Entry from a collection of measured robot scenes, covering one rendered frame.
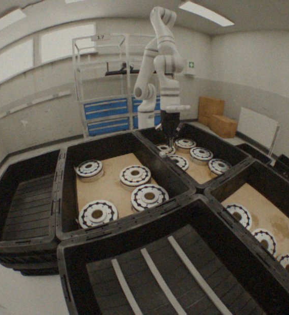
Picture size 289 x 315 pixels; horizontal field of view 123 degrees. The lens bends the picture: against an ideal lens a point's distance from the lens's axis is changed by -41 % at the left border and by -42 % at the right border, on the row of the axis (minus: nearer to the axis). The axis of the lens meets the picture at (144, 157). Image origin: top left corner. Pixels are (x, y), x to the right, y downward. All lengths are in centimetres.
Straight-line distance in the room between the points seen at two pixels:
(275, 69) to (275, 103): 72
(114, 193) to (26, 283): 49
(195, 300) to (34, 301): 47
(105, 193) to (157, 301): 33
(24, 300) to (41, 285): 11
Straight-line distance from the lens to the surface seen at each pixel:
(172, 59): 49
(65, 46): 331
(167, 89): 48
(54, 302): 52
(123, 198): 41
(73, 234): 26
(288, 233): 53
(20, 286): 62
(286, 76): 331
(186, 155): 61
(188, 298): 32
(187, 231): 35
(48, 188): 56
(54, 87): 323
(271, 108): 332
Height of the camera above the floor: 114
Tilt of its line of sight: 32 degrees down
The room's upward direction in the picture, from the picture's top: 2 degrees counter-clockwise
